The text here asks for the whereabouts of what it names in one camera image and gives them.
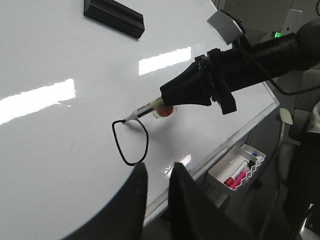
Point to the red round magnet taped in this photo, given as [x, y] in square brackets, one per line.
[164, 111]

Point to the grey chair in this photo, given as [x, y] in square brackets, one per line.
[297, 122]

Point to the red capped marker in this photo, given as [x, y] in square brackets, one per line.
[233, 176]

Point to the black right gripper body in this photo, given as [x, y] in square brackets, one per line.
[220, 73]

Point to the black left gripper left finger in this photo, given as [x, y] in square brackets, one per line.
[122, 218]

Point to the white marker tray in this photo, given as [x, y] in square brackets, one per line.
[235, 169]

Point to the pink marker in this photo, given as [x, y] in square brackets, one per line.
[238, 181]

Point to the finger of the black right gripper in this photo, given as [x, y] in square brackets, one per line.
[191, 87]

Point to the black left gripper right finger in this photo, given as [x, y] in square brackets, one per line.
[193, 216]

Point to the white whiteboard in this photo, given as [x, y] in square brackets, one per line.
[64, 79]

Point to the black whiteboard eraser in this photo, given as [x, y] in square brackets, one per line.
[116, 15]

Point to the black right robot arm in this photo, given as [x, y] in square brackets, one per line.
[279, 56]

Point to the white black whiteboard marker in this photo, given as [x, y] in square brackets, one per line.
[144, 110]

